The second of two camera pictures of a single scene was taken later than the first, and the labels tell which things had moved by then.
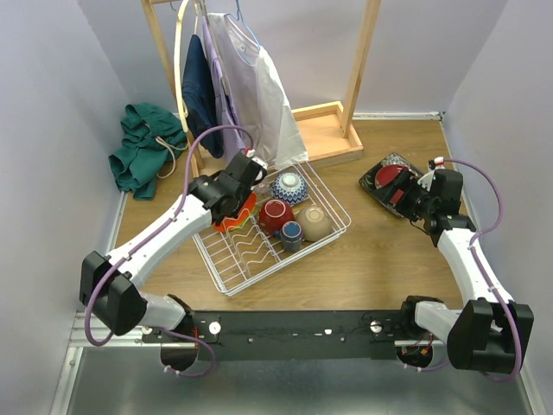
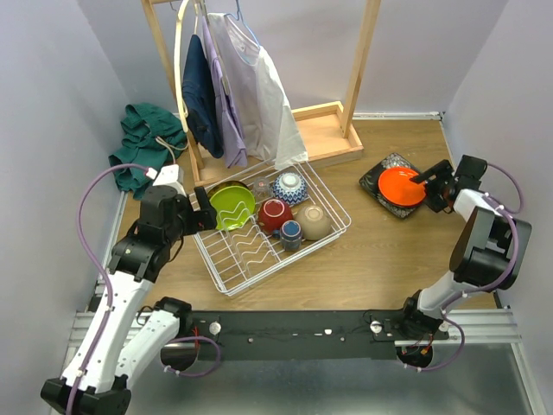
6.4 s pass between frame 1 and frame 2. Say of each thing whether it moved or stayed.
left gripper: moved
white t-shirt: stayed
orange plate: moved
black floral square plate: stayed
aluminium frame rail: stayed
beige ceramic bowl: stayed
